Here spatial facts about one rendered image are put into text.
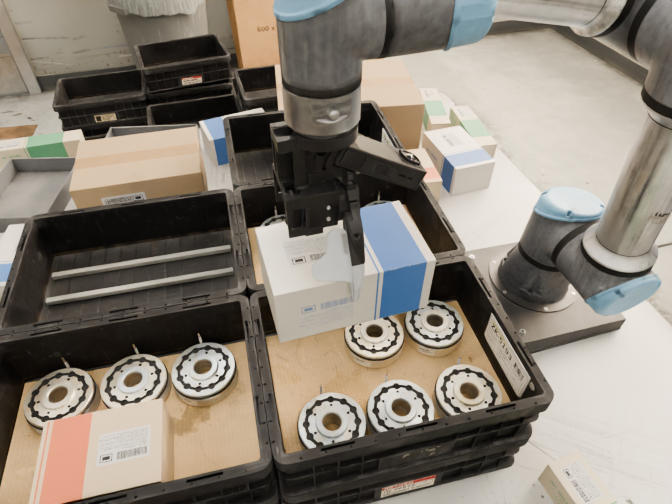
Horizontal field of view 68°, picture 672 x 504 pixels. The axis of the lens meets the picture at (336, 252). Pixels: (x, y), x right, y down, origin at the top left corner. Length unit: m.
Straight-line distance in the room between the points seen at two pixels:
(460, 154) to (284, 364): 0.83
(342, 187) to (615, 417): 0.74
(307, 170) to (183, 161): 0.81
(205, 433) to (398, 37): 0.62
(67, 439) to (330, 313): 0.41
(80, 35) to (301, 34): 3.44
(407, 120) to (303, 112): 1.00
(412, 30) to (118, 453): 0.63
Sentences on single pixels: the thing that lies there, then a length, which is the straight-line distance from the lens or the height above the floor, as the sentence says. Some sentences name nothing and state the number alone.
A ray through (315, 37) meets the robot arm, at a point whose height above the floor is 1.40.
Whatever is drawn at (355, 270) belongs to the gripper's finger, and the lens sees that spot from 0.55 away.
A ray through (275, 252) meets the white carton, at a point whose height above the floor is 1.13.
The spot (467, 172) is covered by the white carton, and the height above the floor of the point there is 0.77.
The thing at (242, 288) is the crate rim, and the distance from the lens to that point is 0.86.
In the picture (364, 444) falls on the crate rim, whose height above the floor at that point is 0.93.
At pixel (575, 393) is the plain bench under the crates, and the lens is 1.09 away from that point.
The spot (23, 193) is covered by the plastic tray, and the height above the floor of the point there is 0.70.
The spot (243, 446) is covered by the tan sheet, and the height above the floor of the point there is 0.83.
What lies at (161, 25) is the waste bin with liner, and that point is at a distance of 3.17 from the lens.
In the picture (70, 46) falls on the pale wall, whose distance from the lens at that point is 3.88.
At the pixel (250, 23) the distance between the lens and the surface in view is 3.60.
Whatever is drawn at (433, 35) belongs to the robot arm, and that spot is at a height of 1.39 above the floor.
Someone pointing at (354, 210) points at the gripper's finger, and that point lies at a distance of 0.53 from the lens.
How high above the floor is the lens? 1.56
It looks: 44 degrees down
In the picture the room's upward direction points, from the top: straight up
